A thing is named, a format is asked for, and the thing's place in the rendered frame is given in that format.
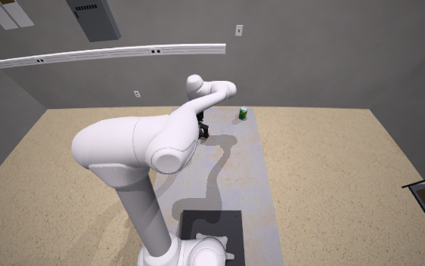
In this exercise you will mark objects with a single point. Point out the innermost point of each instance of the green and yellow drink can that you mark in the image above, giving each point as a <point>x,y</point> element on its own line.
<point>243,113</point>

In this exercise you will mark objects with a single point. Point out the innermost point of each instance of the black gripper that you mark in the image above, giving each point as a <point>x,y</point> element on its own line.
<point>200,119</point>

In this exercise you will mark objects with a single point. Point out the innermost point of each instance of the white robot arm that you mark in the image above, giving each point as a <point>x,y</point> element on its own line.
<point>114,150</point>

